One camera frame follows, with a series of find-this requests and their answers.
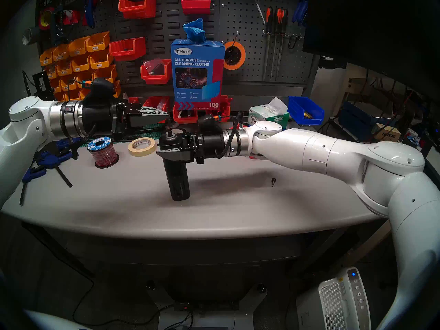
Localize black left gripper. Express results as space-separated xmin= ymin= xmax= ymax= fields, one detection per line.
xmin=82 ymin=100 xmax=171 ymax=141

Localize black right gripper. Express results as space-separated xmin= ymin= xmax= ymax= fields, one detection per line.
xmin=156 ymin=133 xmax=226 ymax=164

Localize black cylindrical screwdriver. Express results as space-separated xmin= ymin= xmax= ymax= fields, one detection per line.
xmin=160 ymin=129 xmax=191 ymax=201

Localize orange black screwdriver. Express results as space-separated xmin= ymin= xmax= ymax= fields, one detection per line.
xmin=271 ymin=8 xmax=284 ymax=80
xmin=263 ymin=7 xmax=274 ymax=81
xmin=277 ymin=9 xmax=289 ymax=80

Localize green cutting mat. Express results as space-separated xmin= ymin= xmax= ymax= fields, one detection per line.
xmin=113 ymin=123 xmax=165 ymax=141

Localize beige masking tape roll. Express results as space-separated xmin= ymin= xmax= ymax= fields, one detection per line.
xmin=128 ymin=137 xmax=156 ymax=157

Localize blue cleaning cloths box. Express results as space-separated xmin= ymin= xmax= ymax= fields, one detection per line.
xmin=171 ymin=40 xmax=226 ymax=110

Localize blue microfiber cloth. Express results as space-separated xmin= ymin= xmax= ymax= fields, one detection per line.
xmin=182 ymin=18 xmax=207 ymax=44

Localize green white tissue box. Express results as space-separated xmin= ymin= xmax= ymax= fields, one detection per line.
xmin=248 ymin=97 xmax=290 ymax=130

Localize blue bar clamp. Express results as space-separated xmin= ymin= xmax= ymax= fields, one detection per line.
xmin=34 ymin=149 xmax=74 ymax=188
xmin=19 ymin=166 xmax=47 ymax=207

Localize black metal stand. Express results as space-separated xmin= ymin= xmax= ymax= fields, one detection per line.
xmin=22 ymin=71 xmax=52 ymax=101

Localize orange tape roll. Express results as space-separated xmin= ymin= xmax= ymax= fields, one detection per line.
xmin=223 ymin=41 xmax=246 ymax=71

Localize red white striped tape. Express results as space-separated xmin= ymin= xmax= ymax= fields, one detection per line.
xmin=57 ymin=9 xmax=83 ymax=26

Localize large blue plastic bin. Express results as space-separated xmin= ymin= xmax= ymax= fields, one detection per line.
xmin=288 ymin=96 xmax=325 ymax=126

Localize dark perforated pegboard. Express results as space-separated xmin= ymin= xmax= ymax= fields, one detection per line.
xmin=219 ymin=0 xmax=318 ymax=86

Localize red yellow tape roll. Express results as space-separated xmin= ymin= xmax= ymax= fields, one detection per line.
xmin=38 ymin=7 xmax=55 ymax=31

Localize black power strip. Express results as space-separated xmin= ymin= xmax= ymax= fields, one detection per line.
xmin=174 ymin=300 xmax=239 ymax=312

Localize dark blue case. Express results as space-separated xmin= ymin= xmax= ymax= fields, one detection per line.
xmin=338 ymin=101 xmax=396 ymax=141

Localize white robot torso shell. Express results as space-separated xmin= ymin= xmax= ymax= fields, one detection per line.
xmin=24 ymin=309 xmax=93 ymax=330

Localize brown cardboard box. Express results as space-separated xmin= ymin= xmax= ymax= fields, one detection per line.
xmin=373 ymin=123 xmax=402 ymax=143

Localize white air purifier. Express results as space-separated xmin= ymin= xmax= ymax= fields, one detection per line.
xmin=296 ymin=267 xmax=372 ymax=330

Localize black computer monitor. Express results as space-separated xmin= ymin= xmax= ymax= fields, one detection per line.
xmin=302 ymin=0 xmax=440 ymax=103

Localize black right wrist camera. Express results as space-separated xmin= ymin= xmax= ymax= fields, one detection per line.
xmin=198 ymin=115 xmax=220 ymax=134

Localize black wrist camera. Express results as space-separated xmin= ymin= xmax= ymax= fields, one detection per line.
xmin=81 ymin=78 xmax=116 ymax=103
xmin=198 ymin=115 xmax=220 ymax=134

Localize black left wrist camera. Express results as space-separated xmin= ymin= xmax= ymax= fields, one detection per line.
xmin=81 ymin=78 xmax=116 ymax=103

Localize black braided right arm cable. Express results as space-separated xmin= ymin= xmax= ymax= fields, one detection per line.
xmin=216 ymin=111 xmax=243 ymax=160

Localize red wire spool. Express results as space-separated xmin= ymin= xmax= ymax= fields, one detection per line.
xmin=87 ymin=137 xmax=120 ymax=169

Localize dark louvered wall panel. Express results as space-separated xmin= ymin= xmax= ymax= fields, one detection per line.
xmin=112 ymin=0 xmax=220 ymax=84

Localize blue handled hanging tool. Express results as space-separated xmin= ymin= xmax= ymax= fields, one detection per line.
xmin=84 ymin=0 xmax=97 ymax=29

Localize grey duct tape roll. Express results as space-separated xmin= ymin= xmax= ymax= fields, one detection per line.
xmin=22 ymin=26 xmax=42 ymax=46

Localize purple handled scissors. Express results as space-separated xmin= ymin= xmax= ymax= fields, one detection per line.
xmin=248 ymin=0 xmax=267 ymax=24

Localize blue handled pliers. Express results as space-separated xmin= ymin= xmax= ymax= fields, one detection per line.
xmin=291 ymin=0 xmax=309 ymax=26

